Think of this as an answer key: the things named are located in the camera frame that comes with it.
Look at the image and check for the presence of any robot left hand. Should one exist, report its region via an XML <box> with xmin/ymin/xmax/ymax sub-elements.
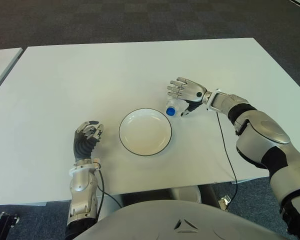
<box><xmin>73</xmin><ymin>120</ymin><xmax>105</xmax><ymax>162</ymax></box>

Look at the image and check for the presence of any metal floor bracket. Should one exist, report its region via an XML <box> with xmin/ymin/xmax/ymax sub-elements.
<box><xmin>217</xmin><ymin>195</ymin><xmax>232</xmax><ymax>210</ymax></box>

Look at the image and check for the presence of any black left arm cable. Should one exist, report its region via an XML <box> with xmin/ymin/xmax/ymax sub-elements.
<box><xmin>96</xmin><ymin>159</ymin><xmax>123</xmax><ymax>218</ymax></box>

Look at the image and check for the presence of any black stand with caster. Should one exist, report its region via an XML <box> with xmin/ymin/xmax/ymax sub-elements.
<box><xmin>0</xmin><ymin>211</ymin><xmax>21</xmax><ymax>240</ymax></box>

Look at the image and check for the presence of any clear water bottle blue cap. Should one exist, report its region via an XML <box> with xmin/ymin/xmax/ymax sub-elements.
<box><xmin>163</xmin><ymin>98</ymin><xmax>188</xmax><ymax>118</ymax></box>

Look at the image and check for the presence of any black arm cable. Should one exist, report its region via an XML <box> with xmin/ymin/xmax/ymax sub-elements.
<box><xmin>215</xmin><ymin>112</ymin><xmax>239</xmax><ymax>212</ymax></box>
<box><xmin>96</xmin><ymin>159</ymin><xmax>123</xmax><ymax>218</ymax></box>

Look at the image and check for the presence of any white plate black rim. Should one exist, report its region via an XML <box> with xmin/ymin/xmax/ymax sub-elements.
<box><xmin>118</xmin><ymin>107</ymin><xmax>173</xmax><ymax>157</ymax></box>

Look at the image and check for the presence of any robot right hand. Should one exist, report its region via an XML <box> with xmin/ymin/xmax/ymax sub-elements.
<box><xmin>166</xmin><ymin>76</ymin><xmax>212</xmax><ymax>118</ymax></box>

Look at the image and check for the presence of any dark metal table leg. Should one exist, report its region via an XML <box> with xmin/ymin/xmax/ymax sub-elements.
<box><xmin>199</xmin><ymin>185</ymin><xmax>221</xmax><ymax>210</ymax></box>

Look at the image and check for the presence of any grey robot torso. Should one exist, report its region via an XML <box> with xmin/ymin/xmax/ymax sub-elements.
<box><xmin>72</xmin><ymin>199</ymin><xmax>288</xmax><ymax>240</ymax></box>

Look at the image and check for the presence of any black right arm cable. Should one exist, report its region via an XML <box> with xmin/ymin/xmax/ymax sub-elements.
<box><xmin>215</xmin><ymin>112</ymin><xmax>239</xmax><ymax>212</ymax></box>

